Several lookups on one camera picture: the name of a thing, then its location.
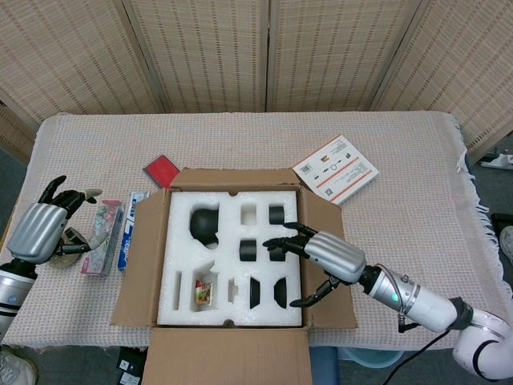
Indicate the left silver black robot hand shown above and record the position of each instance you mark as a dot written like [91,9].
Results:
[36,232]

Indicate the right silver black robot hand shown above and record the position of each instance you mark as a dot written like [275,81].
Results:
[336,256]

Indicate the large red cardboard box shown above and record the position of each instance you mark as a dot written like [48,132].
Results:
[224,357]

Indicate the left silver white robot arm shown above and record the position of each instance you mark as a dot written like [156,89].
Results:
[12,288]

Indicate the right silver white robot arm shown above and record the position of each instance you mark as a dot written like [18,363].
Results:
[429,305]

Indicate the white orange product box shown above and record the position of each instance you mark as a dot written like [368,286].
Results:
[340,168]

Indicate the blue white toothpaste box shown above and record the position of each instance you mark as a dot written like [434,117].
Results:
[138,199]

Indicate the black tea cup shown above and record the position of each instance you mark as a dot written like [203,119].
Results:
[247,250]
[277,256]
[276,214]

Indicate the pink floral carton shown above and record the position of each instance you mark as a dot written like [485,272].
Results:
[102,236]

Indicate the black saucer bowl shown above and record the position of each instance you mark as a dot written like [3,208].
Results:
[281,294]
[255,294]

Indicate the light blue bucket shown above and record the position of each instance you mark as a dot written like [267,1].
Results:
[372,357]

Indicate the white foam insert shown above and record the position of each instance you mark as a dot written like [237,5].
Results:
[228,236]

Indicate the blue chair seat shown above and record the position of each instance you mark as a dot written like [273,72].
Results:
[324,367]

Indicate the black teapot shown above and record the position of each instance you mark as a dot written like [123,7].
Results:
[202,226]

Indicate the grey white shoe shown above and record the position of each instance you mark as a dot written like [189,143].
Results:
[16,369]

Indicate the red flat ink pad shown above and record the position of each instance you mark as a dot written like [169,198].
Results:
[160,170]

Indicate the red green tea packet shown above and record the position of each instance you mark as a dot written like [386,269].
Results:
[202,293]

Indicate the beige woven tablecloth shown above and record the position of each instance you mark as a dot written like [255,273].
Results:
[256,140]

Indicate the black floor device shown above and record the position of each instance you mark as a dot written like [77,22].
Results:
[130,363]

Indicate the black floor object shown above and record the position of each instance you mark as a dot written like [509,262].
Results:
[503,220]

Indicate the bamboo folding screen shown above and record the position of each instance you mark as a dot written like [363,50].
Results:
[200,52]

